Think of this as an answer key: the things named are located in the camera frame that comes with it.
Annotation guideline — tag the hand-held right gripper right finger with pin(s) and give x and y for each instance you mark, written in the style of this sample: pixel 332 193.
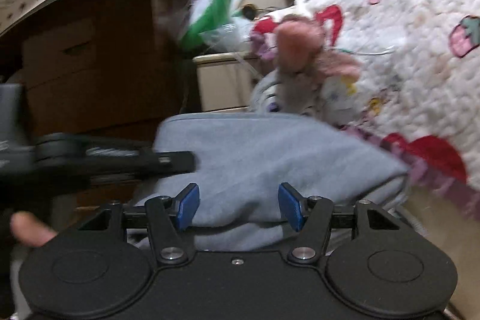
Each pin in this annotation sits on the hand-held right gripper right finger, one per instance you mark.
pixel 290 206

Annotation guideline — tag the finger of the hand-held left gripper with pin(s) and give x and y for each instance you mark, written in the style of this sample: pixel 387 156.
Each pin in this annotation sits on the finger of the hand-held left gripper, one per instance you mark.
pixel 112 160

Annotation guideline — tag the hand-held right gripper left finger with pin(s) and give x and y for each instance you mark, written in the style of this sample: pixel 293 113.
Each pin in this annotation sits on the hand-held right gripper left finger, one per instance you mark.
pixel 187 206

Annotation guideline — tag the blue-grey garment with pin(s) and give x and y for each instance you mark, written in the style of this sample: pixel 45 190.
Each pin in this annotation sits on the blue-grey garment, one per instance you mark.
pixel 255 162

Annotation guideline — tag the person's left hand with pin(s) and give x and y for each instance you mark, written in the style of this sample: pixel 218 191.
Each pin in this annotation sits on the person's left hand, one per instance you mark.
pixel 32 232

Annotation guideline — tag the large brown cardboard box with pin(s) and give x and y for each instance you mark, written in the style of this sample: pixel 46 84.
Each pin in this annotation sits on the large brown cardboard box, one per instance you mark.
pixel 123 61

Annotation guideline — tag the cream drawer cabinet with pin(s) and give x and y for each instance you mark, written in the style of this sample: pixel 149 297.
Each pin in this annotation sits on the cream drawer cabinet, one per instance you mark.
pixel 221 83

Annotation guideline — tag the pink plush toy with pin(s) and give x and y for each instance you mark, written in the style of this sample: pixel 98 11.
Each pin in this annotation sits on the pink plush toy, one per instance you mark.
pixel 300 50

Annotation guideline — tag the green plastic bag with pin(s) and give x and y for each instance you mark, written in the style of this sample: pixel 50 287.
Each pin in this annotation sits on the green plastic bag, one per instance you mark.
pixel 210 18

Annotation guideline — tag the white red quilt purple border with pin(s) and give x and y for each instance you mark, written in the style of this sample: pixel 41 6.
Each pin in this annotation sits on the white red quilt purple border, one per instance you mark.
pixel 412 80

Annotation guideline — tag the clear plastic bag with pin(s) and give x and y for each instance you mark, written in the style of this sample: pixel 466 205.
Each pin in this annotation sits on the clear plastic bag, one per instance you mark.
pixel 232 31

